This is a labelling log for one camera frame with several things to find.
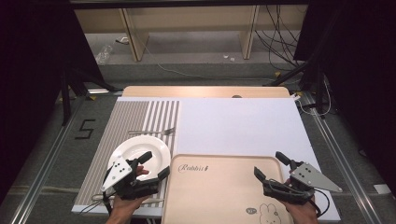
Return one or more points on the beige tray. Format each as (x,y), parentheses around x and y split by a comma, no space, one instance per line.
(218,193)

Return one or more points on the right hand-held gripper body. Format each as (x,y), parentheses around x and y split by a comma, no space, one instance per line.
(308,177)

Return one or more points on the clear plastic bottle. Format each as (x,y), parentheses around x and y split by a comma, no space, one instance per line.
(104,54)

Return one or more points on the black stand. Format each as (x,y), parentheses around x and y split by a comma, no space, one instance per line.
(319,87)
(66,99)

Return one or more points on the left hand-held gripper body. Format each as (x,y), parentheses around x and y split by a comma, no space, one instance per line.
(118,171)

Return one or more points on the light wooden desk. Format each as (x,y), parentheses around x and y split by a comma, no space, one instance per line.
(193,18)

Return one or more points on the white board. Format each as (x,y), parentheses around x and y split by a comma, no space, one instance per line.
(243,124)

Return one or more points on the person's left hand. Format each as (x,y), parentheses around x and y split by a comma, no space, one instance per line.
(124,207)

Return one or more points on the metal floor rail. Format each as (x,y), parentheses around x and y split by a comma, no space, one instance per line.
(342,161)
(46,165)

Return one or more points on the silver fork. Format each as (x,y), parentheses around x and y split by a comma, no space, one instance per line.
(168,131)

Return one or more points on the wooden table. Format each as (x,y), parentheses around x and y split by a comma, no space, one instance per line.
(202,91)

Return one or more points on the white floor label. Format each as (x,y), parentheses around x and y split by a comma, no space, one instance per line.
(382,188)

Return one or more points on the striped placemat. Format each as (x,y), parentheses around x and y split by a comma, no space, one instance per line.
(124,118)

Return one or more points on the person's right hand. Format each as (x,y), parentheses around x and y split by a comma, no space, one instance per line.
(302,211)

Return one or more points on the white plate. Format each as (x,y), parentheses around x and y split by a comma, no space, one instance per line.
(140,146)

